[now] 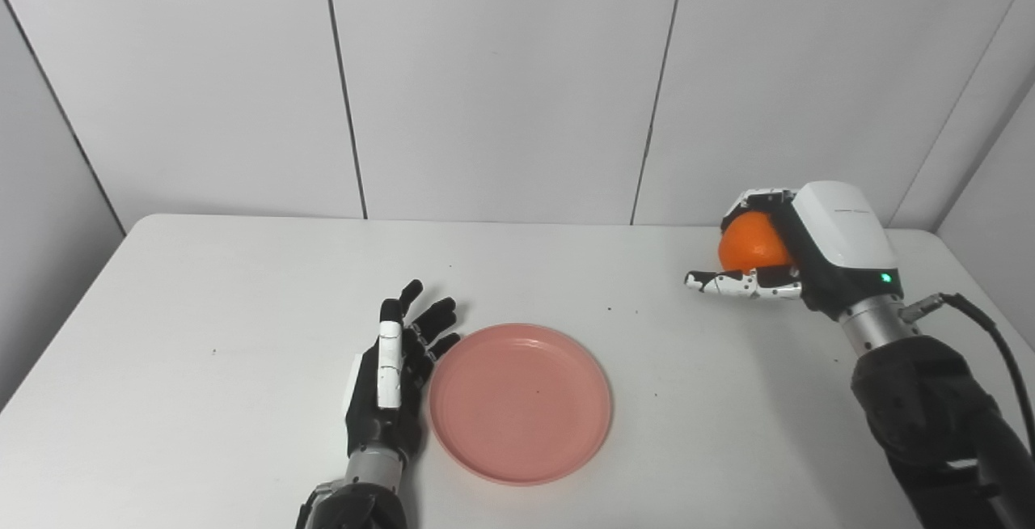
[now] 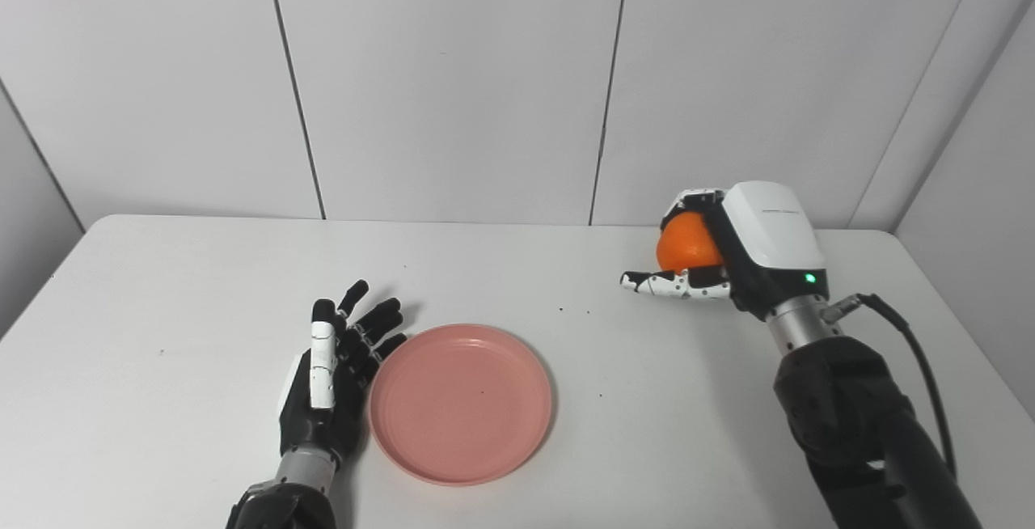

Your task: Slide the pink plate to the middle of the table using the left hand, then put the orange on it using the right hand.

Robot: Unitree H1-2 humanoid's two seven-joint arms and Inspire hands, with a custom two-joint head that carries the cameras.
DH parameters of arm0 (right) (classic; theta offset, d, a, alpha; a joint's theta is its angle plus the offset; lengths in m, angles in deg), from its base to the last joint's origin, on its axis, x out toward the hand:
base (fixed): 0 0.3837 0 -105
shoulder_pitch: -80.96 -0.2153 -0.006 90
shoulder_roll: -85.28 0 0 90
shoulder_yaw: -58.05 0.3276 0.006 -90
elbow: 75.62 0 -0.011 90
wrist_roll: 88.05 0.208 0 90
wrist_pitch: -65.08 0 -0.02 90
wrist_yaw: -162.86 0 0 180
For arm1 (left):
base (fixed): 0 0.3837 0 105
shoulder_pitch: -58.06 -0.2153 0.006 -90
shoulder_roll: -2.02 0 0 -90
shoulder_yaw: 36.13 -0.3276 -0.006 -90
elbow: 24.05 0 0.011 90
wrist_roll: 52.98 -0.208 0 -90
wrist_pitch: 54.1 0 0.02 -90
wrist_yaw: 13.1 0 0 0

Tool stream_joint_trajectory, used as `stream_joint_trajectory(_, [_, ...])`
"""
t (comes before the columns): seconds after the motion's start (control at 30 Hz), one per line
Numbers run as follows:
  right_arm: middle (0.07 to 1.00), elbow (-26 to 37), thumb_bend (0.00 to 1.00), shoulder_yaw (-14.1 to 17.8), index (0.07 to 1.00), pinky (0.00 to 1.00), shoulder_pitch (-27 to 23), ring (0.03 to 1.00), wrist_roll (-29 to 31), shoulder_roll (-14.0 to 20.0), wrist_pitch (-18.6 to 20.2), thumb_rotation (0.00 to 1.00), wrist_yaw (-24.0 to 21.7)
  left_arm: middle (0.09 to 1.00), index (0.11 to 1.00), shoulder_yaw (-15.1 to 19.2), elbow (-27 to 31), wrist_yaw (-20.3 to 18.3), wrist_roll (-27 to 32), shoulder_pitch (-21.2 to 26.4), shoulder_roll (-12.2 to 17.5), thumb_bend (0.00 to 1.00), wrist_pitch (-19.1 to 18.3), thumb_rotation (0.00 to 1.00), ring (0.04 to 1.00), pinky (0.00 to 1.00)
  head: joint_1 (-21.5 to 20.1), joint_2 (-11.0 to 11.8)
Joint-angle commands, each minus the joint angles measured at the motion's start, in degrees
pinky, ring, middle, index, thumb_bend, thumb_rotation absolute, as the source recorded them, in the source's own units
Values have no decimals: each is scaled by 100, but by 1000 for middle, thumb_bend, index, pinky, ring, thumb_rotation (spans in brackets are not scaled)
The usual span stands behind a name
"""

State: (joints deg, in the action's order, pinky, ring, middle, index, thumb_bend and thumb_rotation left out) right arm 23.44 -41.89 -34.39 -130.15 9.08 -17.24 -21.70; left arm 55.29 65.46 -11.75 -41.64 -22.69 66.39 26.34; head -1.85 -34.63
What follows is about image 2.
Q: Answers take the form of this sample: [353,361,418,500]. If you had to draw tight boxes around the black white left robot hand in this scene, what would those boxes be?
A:
[278,279,408,465]

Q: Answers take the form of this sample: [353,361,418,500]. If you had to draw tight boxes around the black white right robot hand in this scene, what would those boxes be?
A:
[620,181,829,321]

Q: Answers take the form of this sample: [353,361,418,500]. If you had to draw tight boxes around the orange mandarin fruit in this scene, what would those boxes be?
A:
[656,211,725,274]

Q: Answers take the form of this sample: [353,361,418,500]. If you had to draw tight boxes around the pink round plate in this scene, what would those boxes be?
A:
[369,324,555,487]

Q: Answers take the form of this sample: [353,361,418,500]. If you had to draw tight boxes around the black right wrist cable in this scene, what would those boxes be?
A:
[823,293,959,481]

